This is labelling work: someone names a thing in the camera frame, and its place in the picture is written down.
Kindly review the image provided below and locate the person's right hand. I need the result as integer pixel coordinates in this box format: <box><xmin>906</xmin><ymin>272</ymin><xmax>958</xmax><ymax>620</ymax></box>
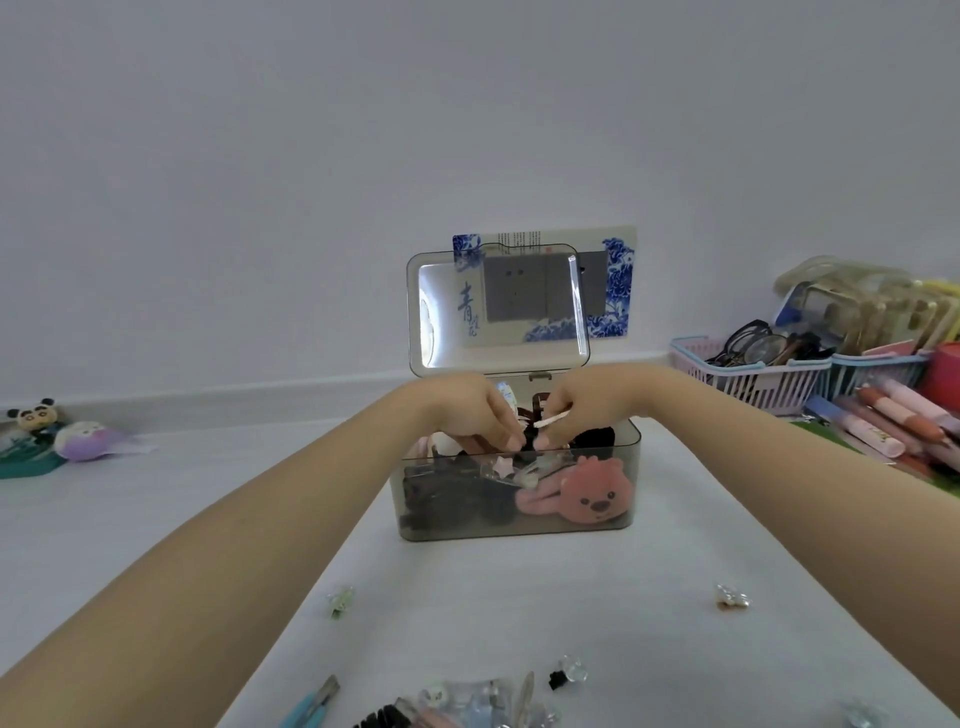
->
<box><xmin>533</xmin><ymin>365</ymin><xmax>654</xmax><ymax>452</ymax></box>

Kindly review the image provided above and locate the person's left hand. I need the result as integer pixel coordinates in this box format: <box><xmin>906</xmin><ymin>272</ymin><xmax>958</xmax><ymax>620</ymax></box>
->
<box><xmin>416</xmin><ymin>372</ymin><xmax>527</xmax><ymax>455</ymax></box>

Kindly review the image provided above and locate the person's left forearm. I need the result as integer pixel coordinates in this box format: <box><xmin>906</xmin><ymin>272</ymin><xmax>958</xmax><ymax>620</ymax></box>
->
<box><xmin>0</xmin><ymin>384</ymin><xmax>444</xmax><ymax>728</ymax></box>

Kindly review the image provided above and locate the person's right forearm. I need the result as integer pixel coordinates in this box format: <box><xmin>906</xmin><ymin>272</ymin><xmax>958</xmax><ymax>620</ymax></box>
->
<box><xmin>633</xmin><ymin>367</ymin><xmax>960</xmax><ymax>714</ymax></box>

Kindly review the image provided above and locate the pink beaver plush hair clip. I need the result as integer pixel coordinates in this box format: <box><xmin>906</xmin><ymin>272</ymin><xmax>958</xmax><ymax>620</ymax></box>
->
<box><xmin>515</xmin><ymin>456</ymin><xmax>627</xmax><ymax>525</ymax></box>

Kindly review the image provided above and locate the pile of black hair accessories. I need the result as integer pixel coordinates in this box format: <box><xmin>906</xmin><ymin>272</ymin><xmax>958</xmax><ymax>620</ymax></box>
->
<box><xmin>400</xmin><ymin>456</ymin><xmax>520</xmax><ymax>532</ymax></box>

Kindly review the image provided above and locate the transparent grey storage box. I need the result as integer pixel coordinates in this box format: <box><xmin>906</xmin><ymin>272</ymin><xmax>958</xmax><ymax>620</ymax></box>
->
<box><xmin>389</xmin><ymin>372</ymin><xmax>643</xmax><ymax>543</ymax></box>

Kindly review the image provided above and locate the storage box lid with mirror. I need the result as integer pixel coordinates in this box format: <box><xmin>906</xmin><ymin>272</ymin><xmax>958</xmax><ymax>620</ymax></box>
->
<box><xmin>406</xmin><ymin>243</ymin><xmax>592</xmax><ymax>379</ymax></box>

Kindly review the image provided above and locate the blue white patterned socket surround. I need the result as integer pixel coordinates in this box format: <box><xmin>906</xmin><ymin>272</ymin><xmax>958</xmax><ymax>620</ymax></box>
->
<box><xmin>452</xmin><ymin>227</ymin><xmax>638</xmax><ymax>344</ymax></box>

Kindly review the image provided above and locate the pink plastic basket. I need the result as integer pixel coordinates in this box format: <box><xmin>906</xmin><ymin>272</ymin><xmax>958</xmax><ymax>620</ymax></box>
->
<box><xmin>669</xmin><ymin>334</ymin><xmax>834</xmax><ymax>418</ymax></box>

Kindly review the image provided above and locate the pile of black glasses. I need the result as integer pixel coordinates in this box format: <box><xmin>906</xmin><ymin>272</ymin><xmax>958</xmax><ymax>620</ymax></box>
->
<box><xmin>708</xmin><ymin>319</ymin><xmax>835</xmax><ymax>369</ymax></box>

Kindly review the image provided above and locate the black clear hair clip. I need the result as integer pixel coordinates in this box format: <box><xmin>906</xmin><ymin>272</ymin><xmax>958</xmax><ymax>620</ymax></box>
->
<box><xmin>546</xmin><ymin>655</ymin><xmax>589</xmax><ymax>692</ymax></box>

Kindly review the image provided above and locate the blue pen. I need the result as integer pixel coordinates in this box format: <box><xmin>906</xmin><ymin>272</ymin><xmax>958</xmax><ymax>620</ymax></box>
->
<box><xmin>803</xmin><ymin>395</ymin><xmax>850</xmax><ymax>426</ymax></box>

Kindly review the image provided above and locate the pile of assorted hair clips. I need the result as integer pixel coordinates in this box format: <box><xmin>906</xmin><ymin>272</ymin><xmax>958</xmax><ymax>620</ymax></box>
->
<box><xmin>358</xmin><ymin>670</ymin><xmax>561</xmax><ymax>728</ymax></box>

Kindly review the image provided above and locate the pink white pen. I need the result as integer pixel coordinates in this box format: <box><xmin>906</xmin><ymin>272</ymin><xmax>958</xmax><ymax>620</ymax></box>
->
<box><xmin>831</xmin><ymin>396</ymin><xmax>907</xmax><ymax>460</ymax></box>

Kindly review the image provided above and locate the blue plastic basket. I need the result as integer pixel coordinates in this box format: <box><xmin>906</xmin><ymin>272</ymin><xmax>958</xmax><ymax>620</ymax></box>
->
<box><xmin>823</xmin><ymin>351</ymin><xmax>933</xmax><ymax>404</ymax></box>

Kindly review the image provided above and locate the row of clear phone cases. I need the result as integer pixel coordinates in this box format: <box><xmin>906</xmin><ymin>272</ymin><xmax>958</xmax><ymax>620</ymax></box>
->
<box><xmin>771</xmin><ymin>255</ymin><xmax>960</xmax><ymax>358</ymax></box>

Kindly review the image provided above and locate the orange pen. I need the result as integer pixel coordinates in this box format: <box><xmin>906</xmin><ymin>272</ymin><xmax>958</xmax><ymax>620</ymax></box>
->
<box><xmin>855</xmin><ymin>385</ymin><xmax>948</xmax><ymax>445</ymax></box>

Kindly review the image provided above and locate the pale pink pen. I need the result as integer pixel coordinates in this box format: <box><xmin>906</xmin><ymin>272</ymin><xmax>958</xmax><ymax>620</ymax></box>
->
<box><xmin>873</xmin><ymin>375</ymin><xmax>960</xmax><ymax>438</ymax></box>

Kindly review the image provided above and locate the red container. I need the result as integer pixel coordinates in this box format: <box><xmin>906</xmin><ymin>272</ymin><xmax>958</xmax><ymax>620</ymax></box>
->
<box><xmin>918</xmin><ymin>342</ymin><xmax>960</xmax><ymax>414</ymax></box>

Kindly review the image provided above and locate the purple plush toy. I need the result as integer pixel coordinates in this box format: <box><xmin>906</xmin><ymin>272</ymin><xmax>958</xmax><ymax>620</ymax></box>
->
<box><xmin>53</xmin><ymin>420</ymin><xmax>156</xmax><ymax>464</ymax></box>

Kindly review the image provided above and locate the panda figurine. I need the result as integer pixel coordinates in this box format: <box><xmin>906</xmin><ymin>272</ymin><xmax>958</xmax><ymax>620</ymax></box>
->
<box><xmin>6</xmin><ymin>397</ymin><xmax>63</xmax><ymax>445</ymax></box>

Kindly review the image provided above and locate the teal figurine base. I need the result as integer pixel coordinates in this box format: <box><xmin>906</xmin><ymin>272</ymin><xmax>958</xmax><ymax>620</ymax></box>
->
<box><xmin>0</xmin><ymin>429</ymin><xmax>70</xmax><ymax>482</ymax></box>

